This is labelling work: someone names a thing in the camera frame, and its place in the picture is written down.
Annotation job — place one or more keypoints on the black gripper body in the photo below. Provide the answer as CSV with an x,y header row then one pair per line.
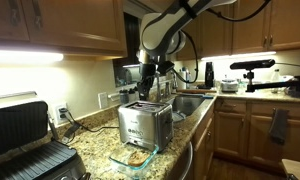
x,y
147,73

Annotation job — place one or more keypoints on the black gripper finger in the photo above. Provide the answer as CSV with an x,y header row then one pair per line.
x,y
140,88
150,85

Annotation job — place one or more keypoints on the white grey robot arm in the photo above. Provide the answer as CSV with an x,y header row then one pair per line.
x,y
163,30

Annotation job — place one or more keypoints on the stainless steel two-slot toaster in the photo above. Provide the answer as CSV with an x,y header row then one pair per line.
x,y
140,126

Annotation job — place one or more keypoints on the black topped shaker jar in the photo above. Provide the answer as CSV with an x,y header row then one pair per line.
x,y
132,95
124,97

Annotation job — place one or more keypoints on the dark kitchen window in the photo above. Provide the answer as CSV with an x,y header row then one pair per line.
x,y
126,73

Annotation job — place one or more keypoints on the white paper towel roll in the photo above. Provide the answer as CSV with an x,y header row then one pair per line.
x,y
181,81

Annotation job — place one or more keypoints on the blue capped bottle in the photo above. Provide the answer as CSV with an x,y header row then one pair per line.
x,y
188,78

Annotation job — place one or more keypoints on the stainless steel sink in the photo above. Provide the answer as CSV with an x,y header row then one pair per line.
x,y
186,104

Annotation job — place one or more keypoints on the blue sponge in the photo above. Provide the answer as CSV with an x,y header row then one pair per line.
x,y
207,97

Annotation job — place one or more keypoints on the tall black cylinder appliance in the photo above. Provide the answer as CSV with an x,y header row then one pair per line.
x,y
209,75

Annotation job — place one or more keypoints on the clear glass food container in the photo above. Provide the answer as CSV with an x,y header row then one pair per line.
x,y
118,163

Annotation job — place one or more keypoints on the small white countertop appliance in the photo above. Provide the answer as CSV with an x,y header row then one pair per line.
x,y
229,86

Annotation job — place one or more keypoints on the grey unplugged power plug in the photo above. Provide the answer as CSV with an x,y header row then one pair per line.
x,y
71,132

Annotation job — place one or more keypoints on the stainless steel dishwasher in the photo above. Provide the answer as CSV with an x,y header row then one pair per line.
x,y
183,163

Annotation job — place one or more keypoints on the under-cabinet light strip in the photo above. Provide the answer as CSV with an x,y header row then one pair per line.
x,y
243,55
23,57

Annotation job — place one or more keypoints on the wooden lower cabinet row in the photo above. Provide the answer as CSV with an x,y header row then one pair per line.
x,y
236,133

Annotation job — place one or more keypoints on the wooden cabinet row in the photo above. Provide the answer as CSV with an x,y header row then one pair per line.
x,y
290,30
236,133

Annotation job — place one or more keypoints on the clear plastic bottle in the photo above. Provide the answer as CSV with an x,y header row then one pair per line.
x,y
275,75

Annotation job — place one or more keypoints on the black panini grill press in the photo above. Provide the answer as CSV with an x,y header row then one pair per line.
x,y
20,133

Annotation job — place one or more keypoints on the dark hanging towel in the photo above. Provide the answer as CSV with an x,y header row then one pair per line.
x,y
278,126

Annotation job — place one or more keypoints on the wooden upper cabinet row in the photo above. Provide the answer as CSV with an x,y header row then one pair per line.
x,y
290,30

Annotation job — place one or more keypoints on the light wooden stool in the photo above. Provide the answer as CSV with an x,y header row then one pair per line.
x,y
298,168

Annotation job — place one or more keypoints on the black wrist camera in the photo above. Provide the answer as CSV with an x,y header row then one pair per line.
x,y
165,67

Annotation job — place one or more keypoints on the white light switch plate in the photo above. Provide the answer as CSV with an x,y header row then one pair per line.
x,y
103,100

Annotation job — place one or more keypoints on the white wall power outlet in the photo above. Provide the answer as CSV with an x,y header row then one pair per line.
x,y
57,116

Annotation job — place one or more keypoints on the black stereo camera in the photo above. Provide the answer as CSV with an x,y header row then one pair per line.
x,y
253,64

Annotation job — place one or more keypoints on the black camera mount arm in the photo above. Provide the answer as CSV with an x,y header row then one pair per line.
x,y
273,85

